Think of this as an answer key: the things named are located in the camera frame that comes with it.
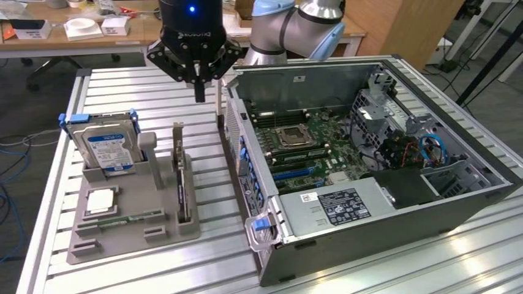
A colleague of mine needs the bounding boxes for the blue wire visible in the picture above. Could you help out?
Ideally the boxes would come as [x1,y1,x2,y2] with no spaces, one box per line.
[419,133,449,168]

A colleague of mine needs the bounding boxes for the metal CPU socket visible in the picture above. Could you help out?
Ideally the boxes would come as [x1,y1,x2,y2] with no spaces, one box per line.
[273,124,316,151]

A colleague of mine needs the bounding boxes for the black office chair base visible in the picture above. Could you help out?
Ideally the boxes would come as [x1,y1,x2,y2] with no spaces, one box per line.
[20,53,122,91]

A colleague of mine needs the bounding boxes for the green RAM stick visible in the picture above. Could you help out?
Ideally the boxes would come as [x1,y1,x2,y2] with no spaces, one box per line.
[77,209,164,229]

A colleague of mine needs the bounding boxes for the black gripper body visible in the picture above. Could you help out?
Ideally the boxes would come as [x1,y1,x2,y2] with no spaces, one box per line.
[157,0,228,84]

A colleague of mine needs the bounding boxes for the wooden cabinet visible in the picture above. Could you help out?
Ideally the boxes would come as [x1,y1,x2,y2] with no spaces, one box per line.
[359,0,467,67]

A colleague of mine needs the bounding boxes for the blue expansion slot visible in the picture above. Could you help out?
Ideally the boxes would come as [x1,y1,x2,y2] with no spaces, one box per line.
[272,167,321,182]

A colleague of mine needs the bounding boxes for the graphics card with metal bracket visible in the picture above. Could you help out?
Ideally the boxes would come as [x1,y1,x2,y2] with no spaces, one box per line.
[169,121,193,224]

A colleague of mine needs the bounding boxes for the white box with black top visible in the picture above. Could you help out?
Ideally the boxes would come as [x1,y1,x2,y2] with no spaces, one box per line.
[9,18,53,40]

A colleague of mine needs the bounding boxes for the silver CPU chip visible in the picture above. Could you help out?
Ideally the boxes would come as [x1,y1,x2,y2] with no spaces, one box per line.
[85,189,117,214]

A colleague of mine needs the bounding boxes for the black slanted pole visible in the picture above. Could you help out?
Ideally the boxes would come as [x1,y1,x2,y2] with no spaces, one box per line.
[455,27,523,107]

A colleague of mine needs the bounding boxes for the small white labelled box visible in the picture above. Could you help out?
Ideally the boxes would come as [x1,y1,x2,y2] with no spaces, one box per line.
[100,17,132,37]

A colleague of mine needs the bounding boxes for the open black PC case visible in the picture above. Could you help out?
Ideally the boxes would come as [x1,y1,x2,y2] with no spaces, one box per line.
[215,54,523,288]

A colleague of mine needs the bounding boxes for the brown cardboard box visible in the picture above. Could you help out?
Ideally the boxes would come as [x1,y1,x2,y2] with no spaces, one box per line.
[235,0,256,20]

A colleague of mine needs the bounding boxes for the stack of white papers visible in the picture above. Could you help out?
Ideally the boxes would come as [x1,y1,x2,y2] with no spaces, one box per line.
[224,20,252,35]

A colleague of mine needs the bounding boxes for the perforated metal drive cage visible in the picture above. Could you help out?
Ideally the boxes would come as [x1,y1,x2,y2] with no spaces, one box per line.
[349,89,396,145]

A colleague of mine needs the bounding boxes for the white floor cable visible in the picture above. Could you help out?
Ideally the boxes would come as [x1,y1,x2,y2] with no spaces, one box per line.
[0,128,62,148]

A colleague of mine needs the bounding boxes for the metal disk bay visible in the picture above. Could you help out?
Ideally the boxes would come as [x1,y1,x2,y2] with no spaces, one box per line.
[420,159,491,198]

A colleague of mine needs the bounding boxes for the red wire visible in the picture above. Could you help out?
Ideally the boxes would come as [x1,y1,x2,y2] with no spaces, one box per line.
[401,141,421,168]

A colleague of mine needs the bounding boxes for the installed labelled RAM stick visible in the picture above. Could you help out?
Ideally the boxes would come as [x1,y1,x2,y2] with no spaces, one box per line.
[268,148,331,162]

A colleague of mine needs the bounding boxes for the blue floor cable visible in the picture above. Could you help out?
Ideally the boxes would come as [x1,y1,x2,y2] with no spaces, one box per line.
[0,146,33,264]

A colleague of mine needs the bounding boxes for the small silver heatsink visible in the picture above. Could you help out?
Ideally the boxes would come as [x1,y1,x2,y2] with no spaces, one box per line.
[328,171,355,185]

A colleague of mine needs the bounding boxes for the gray printed parts rack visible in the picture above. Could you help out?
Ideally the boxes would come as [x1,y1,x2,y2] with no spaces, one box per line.
[66,132,201,266]

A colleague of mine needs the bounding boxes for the wooden desk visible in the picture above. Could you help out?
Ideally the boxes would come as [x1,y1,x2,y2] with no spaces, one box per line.
[0,0,367,67]

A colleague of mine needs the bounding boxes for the white desk frame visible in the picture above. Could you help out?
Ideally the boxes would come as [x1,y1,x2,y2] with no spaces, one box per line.
[424,0,523,67]

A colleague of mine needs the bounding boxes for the gray power supply unit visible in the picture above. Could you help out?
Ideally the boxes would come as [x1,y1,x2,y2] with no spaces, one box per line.
[271,177,400,238]

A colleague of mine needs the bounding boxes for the hard disk with blue caddy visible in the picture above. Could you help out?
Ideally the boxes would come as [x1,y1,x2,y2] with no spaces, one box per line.
[57,108,148,177]

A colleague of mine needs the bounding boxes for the green motherboard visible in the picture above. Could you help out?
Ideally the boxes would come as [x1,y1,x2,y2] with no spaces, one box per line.
[244,100,383,197]

